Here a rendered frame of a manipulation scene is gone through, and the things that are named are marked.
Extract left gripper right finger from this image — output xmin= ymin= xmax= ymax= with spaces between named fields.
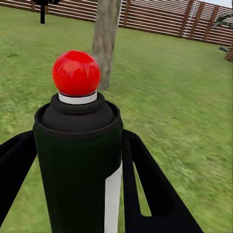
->
xmin=122 ymin=129 xmax=203 ymax=233

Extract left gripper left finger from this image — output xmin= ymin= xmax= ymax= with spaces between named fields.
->
xmin=0 ymin=130 xmax=37 ymax=227

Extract pesticide atomizer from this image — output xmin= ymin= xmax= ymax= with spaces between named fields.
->
xmin=33 ymin=50 xmax=124 ymax=233

